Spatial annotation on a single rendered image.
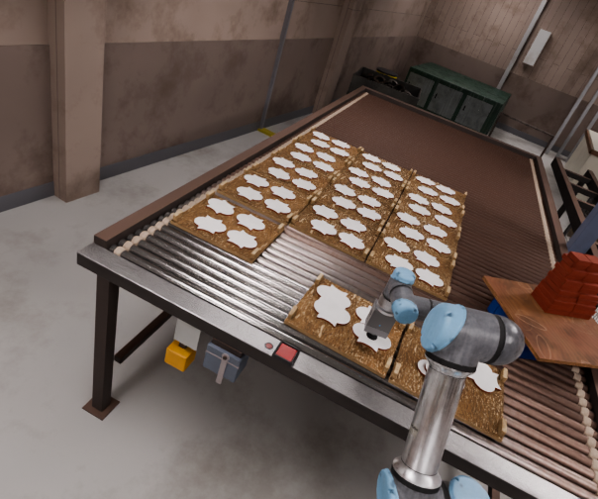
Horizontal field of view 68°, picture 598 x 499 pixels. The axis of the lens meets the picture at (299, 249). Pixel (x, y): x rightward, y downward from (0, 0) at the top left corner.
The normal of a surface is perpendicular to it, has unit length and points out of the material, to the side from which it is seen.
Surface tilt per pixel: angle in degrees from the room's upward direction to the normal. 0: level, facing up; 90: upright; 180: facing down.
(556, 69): 90
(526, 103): 90
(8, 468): 0
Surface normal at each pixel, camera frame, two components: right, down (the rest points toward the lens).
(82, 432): 0.28, -0.79
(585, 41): -0.47, 0.39
